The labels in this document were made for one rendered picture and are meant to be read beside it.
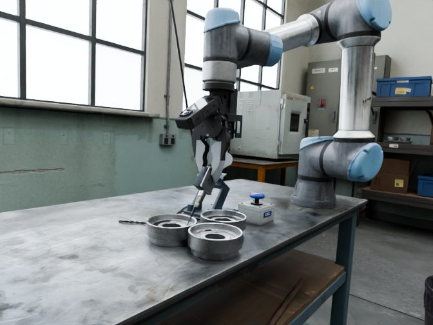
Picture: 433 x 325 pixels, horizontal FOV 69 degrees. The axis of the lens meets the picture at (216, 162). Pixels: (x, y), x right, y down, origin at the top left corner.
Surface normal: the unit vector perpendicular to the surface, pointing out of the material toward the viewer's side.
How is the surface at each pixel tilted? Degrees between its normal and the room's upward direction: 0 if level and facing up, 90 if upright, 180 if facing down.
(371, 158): 97
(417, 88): 90
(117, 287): 0
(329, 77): 90
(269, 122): 90
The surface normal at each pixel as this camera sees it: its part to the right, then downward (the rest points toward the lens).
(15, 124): 0.77, 0.11
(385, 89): -0.60, 0.05
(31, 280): 0.05, -0.99
